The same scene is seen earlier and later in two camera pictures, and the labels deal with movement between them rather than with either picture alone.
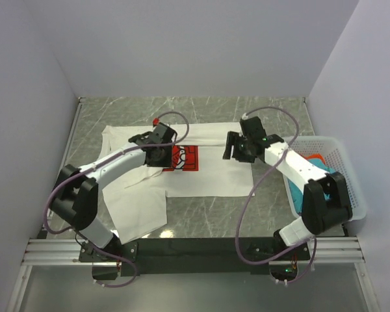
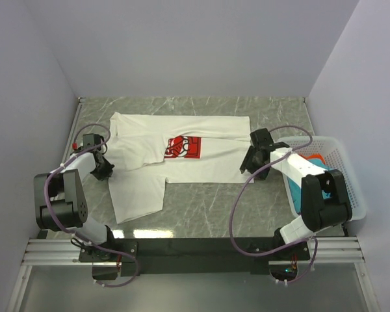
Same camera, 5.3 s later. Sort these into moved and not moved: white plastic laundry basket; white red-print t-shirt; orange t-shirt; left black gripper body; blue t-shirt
Moved: left black gripper body; white red-print t-shirt
Not moved: blue t-shirt; orange t-shirt; white plastic laundry basket
